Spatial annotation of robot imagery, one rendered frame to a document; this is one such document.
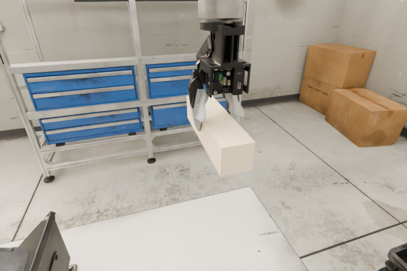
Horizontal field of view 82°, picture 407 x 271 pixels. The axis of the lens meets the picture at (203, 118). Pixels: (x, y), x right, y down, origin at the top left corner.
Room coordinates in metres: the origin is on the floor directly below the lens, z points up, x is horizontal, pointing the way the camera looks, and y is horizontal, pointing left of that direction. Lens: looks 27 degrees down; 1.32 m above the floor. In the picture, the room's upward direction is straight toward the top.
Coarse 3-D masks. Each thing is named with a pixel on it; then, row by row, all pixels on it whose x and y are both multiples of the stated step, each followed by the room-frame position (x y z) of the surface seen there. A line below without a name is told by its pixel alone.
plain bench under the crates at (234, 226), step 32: (224, 192) 0.63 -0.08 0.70; (96, 224) 0.50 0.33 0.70; (128, 224) 0.50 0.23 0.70; (160, 224) 0.50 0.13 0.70; (192, 224) 0.50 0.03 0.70; (224, 224) 0.50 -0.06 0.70; (256, 224) 0.50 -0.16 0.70; (96, 256) 0.40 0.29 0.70; (128, 256) 0.40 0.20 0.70; (160, 256) 0.40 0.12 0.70; (192, 256) 0.40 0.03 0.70; (224, 256) 0.40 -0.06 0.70; (256, 256) 0.40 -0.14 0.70; (288, 256) 0.40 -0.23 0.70
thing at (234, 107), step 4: (224, 96) 0.44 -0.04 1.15; (228, 96) 0.44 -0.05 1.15; (232, 96) 0.43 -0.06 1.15; (236, 96) 0.42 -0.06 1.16; (228, 100) 0.44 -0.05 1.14; (232, 100) 0.44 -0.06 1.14; (236, 100) 0.42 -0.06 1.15; (228, 104) 0.44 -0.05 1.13; (232, 104) 0.44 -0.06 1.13; (236, 104) 0.42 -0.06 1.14; (228, 108) 0.44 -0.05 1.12; (232, 108) 0.44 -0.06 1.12; (236, 108) 0.43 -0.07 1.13; (240, 108) 0.41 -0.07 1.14; (228, 112) 0.45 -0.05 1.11; (232, 112) 0.44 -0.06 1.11; (236, 112) 0.43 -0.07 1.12; (240, 112) 0.41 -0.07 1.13; (232, 116) 0.44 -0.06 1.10; (236, 116) 0.45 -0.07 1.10; (240, 116) 0.41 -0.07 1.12
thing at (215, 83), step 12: (204, 24) 0.40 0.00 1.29; (216, 24) 0.39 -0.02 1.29; (228, 24) 0.40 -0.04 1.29; (240, 24) 0.40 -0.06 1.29; (216, 36) 0.39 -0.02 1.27; (228, 36) 0.38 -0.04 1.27; (216, 48) 0.39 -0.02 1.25; (228, 48) 0.38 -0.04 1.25; (204, 60) 0.40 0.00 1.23; (216, 60) 0.39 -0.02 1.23; (228, 60) 0.38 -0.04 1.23; (240, 60) 0.40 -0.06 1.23; (204, 72) 0.42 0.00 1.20; (216, 72) 0.38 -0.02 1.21; (228, 72) 0.38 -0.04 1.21; (240, 72) 0.38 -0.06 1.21; (204, 84) 0.42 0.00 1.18; (216, 84) 0.38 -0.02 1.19; (228, 84) 0.39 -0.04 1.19; (240, 84) 0.38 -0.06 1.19
